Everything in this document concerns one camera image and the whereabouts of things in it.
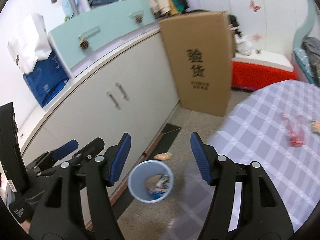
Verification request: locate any light blue trash bin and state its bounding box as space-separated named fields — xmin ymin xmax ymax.
xmin=127 ymin=160 xmax=174 ymax=204

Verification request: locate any blue shopping bag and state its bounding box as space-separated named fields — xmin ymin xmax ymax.
xmin=23 ymin=51 xmax=69 ymax=107

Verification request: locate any white low cabinet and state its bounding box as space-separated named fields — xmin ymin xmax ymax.
xmin=18 ymin=28 xmax=181 ymax=228

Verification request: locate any black floor mat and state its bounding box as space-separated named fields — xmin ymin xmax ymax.
xmin=147 ymin=124 xmax=181 ymax=160

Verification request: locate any grey plaid bed sheet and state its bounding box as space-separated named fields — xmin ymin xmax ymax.
xmin=208 ymin=80 xmax=319 ymax=230

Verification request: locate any white plastic bag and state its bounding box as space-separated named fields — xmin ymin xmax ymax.
xmin=8 ymin=14 xmax=52 ymax=75

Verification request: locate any mint green drawer unit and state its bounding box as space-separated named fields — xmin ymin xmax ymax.
xmin=49 ymin=0 xmax=155 ymax=69

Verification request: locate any red storage box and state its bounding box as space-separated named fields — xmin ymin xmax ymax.
xmin=232 ymin=61 xmax=298 ymax=91

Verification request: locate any white bag on shelf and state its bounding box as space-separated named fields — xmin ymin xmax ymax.
xmin=235 ymin=35 xmax=252 ymax=56

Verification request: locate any grey folded blanket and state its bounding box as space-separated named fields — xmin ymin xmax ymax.
xmin=293 ymin=37 xmax=319 ymax=87

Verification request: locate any large cardboard box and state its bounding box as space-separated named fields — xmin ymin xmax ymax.
xmin=159 ymin=11 xmax=233 ymax=116

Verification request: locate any pink butterfly wall sticker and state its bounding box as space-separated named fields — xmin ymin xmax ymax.
xmin=249 ymin=0 xmax=261 ymax=12

